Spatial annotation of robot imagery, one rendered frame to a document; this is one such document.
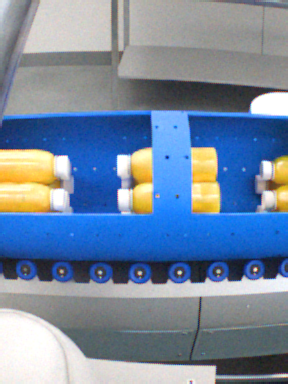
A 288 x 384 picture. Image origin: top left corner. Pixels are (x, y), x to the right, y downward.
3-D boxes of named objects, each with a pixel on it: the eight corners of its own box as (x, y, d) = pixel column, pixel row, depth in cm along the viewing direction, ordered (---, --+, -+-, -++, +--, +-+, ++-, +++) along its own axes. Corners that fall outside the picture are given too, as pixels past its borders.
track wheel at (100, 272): (111, 261, 109) (112, 260, 111) (88, 260, 109) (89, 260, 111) (112, 284, 109) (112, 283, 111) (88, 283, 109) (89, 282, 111)
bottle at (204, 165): (213, 142, 110) (126, 142, 110) (218, 154, 104) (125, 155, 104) (212, 174, 113) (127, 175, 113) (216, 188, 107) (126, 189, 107)
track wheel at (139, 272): (151, 261, 109) (151, 260, 111) (127, 261, 109) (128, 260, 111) (151, 284, 109) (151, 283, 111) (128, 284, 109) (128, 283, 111)
